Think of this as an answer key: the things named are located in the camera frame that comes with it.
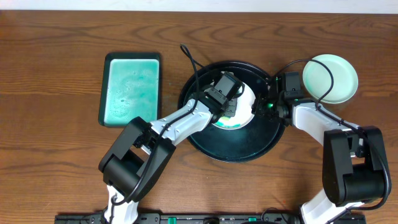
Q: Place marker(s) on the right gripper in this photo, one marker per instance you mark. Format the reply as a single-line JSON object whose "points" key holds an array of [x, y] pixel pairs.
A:
{"points": [[262, 98]]}

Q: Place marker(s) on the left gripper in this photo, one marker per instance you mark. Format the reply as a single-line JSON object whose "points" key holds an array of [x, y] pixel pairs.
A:
{"points": [[232, 107]]}

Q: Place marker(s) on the yellow green sponge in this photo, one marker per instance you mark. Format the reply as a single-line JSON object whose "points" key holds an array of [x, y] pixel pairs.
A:
{"points": [[226, 121]]}

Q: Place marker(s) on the white plate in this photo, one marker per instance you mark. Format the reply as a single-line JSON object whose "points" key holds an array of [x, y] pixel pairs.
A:
{"points": [[243, 113]]}

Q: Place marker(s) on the green plate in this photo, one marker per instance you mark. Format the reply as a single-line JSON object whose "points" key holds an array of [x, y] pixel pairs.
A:
{"points": [[317, 81]]}

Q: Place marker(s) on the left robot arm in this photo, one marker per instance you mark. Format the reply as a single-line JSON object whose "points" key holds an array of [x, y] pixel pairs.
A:
{"points": [[135, 161]]}

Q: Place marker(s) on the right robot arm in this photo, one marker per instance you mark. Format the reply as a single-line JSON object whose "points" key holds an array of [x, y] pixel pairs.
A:
{"points": [[355, 173]]}

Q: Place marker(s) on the rectangular tray with soapy water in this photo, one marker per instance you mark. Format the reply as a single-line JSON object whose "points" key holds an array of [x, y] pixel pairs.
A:
{"points": [[131, 87]]}

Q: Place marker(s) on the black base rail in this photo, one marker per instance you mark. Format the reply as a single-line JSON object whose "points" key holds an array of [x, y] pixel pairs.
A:
{"points": [[155, 218]]}

